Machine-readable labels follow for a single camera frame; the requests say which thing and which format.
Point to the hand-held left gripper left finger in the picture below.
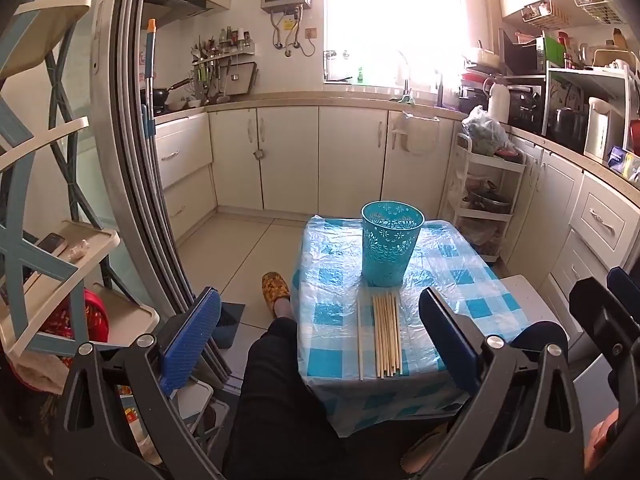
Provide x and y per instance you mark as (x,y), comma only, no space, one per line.
(192,340)

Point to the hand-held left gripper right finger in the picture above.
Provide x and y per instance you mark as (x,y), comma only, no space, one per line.
(450,342)

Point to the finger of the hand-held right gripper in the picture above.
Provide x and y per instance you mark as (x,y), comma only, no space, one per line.
(595,300)
(625,282)

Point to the row of wooden chopsticks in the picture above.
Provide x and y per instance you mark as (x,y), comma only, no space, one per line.
(387,335)

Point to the teal perforated plastic basket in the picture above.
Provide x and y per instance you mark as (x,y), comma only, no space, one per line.
(391,245)

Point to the person's right hand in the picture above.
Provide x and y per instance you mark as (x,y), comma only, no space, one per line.
(602,440)

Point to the black dustpan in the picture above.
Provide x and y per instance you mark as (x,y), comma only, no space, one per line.
(231,320)

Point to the grey folding step stool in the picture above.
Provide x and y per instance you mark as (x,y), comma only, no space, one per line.
(197,400)

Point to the blue checkered plastic tablecloth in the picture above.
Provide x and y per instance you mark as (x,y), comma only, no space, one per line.
(450,280)

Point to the person's right leg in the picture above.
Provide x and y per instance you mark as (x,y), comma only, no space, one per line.
(540,336)

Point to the person's leg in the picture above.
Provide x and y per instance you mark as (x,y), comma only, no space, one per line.
(540,336)
(280,400)

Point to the white plastic stool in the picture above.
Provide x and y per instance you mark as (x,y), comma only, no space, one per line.
(525,300)

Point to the person's left leg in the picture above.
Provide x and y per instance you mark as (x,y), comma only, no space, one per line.
(280,400)

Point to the red patterned bag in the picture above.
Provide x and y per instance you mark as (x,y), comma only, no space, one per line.
(80,317)

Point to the blue cardboard box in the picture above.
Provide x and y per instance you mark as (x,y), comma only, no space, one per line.
(622,160)

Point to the dark lidded cooking pot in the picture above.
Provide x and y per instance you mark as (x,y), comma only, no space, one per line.
(490,201)

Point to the white kitchen trolley rack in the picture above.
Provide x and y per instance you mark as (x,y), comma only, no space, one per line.
(462,195)

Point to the white boxy kitchen appliance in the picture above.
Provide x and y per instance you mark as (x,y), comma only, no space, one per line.
(602,130)

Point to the steel rice cooker pot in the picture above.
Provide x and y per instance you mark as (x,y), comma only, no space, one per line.
(567,127)

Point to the black smartphone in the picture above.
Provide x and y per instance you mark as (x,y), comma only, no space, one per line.
(50,243)

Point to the blue and cream shelf rack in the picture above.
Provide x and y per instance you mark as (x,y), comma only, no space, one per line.
(30,265)

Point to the black countertop oven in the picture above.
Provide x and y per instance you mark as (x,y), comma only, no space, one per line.
(525,107)

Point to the filled clear plastic bag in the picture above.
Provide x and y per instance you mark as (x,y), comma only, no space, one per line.
(482,130)

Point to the white countertop shelf rack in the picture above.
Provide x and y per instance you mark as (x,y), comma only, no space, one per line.
(590,77)

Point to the cream kitchen base cabinets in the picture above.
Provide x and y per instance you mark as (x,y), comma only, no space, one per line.
(345,160)

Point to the white thermos jug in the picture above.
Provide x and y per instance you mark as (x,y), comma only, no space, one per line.
(498,102)

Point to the white cabinet door hanger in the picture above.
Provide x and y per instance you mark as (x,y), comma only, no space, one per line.
(422,118)

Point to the green cutting board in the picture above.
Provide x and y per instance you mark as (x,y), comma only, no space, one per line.
(554,52)

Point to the black frying pan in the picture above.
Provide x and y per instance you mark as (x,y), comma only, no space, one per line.
(161,96)

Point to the chrome sink faucet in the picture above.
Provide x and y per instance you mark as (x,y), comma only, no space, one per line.
(406,67)

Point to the kitchen window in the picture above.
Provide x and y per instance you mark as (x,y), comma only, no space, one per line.
(390,20)

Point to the black range hood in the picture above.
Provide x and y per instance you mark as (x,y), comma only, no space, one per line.
(175,2)

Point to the metal sliding door frame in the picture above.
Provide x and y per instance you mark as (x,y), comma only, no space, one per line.
(125,160)

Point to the wall utensil rack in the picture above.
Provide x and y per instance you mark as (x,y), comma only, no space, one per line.
(222,55)

